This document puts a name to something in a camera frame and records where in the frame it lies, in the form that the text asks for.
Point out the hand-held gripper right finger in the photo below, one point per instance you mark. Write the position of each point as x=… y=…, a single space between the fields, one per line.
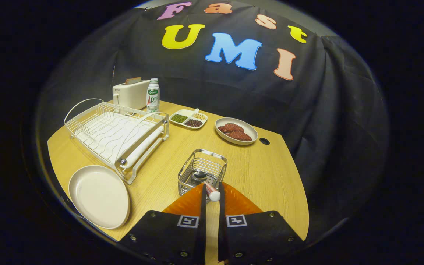
x=221 y=221

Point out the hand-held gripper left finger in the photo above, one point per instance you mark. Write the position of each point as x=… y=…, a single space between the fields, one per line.
x=202 y=221

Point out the cream round plate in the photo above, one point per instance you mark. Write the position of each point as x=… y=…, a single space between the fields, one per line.
x=99 y=197

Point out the white plate of meat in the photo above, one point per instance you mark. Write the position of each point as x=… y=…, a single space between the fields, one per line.
x=250 y=131

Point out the white divided dish of beans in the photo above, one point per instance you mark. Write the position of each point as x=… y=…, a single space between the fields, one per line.
x=188 y=118

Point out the red meat piece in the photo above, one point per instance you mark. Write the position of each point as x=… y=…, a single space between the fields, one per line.
x=231 y=127
x=239 y=136

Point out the white drink bottle green cap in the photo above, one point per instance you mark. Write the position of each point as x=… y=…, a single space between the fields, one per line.
x=152 y=97

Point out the black backdrop cloth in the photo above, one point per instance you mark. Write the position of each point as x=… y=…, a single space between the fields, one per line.
x=307 y=110

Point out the cream toaster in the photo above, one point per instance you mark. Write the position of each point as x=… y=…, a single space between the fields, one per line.
x=131 y=95

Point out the brown bread slice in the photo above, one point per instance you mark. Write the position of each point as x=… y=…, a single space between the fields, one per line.
x=133 y=80

